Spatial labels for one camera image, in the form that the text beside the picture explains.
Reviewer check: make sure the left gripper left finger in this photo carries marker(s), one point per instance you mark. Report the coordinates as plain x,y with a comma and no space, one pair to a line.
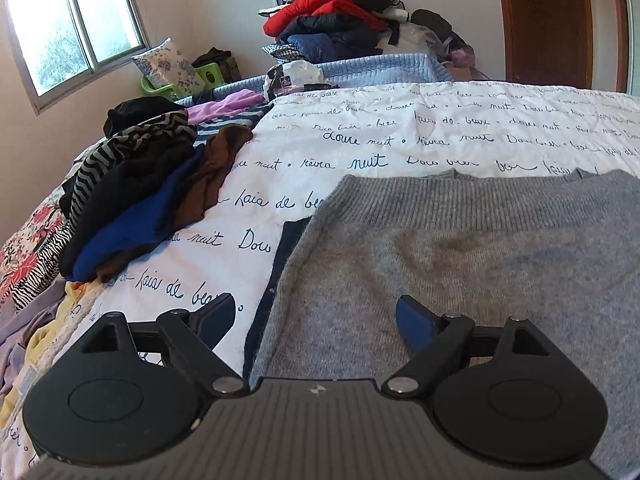
191,337

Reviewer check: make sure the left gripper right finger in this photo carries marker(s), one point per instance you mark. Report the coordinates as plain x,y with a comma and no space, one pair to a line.
437,345

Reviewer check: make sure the grey navy knit sweater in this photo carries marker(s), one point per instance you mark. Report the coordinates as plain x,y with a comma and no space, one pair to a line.
561,251

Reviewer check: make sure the folded dark clothes stack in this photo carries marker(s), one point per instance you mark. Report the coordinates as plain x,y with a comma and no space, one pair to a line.
152,174

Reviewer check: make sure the dark clothes heap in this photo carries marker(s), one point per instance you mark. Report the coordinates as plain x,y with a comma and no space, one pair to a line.
323,31

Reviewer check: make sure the white script-print quilt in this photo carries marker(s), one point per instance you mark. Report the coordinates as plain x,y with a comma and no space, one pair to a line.
110,406

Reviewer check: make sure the yellow garment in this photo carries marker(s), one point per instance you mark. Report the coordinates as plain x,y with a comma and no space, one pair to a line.
47,342

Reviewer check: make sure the lavender garment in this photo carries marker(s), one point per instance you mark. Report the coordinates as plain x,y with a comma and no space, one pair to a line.
18,326

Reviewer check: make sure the floral red bedsheet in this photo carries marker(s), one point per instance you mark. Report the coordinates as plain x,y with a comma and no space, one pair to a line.
29,258

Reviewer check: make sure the pink purple garment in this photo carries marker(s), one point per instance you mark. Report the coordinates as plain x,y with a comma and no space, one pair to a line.
232,104

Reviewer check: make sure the green plastic chair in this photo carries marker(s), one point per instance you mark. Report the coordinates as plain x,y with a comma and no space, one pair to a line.
210,75

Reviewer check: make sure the cardboard box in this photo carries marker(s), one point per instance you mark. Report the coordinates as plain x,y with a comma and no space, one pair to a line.
464,73

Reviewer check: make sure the black bag on chair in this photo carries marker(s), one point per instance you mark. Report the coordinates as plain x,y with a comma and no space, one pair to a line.
225,61

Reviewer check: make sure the floral white pillow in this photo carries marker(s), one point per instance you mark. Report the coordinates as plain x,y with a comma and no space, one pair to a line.
165,64

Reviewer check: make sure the light blue quilted blanket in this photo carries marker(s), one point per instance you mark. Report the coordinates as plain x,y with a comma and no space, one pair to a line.
419,68

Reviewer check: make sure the white plastic bag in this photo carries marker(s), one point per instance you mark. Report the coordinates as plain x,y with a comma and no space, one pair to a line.
291,77

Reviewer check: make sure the brown wooden door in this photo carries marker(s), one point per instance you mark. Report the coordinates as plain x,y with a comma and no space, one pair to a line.
548,42

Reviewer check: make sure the sliding glass window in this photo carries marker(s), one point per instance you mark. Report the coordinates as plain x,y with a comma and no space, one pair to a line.
60,46

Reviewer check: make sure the red puffer jacket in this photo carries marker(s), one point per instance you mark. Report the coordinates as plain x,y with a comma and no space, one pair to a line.
279,21

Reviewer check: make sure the frosted glass wardrobe door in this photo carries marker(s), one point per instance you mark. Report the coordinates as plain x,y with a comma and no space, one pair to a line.
634,46

